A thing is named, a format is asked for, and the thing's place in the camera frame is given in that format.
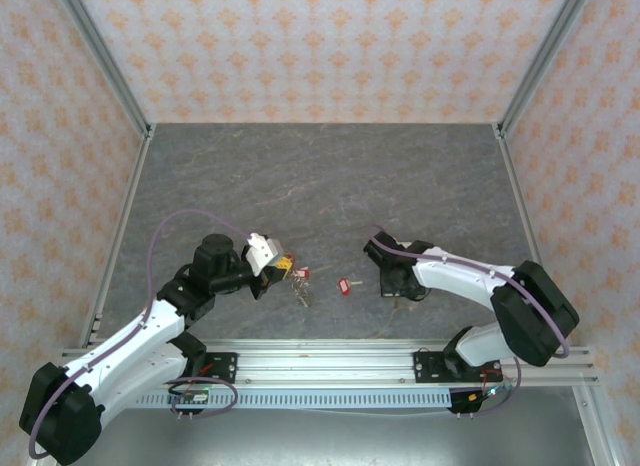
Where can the black mounting plate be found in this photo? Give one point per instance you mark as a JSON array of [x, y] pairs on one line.
[[227, 368], [425, 368]]

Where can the silver keyring with many keys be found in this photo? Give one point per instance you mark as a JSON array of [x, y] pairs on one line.
[[302, 292]]

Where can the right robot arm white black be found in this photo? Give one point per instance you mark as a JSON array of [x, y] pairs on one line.
[[450, 281]]

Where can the aluminium frame post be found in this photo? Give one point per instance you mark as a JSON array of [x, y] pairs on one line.
[[536, 66], [111, 66]]

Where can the grey metal panel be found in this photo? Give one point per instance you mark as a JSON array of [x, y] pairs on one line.
[[325, 441]]

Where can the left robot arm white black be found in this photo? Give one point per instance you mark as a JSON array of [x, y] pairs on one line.
[[125, 341]]

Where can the red tag key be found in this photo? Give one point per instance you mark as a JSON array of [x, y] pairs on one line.
[[301, 274], [344, 286]]

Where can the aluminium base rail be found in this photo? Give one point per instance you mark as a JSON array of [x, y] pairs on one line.
[[325, 366]]

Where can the aluminium table edge rail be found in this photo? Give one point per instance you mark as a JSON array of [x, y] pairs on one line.
[[524, 211], [120, 236]]

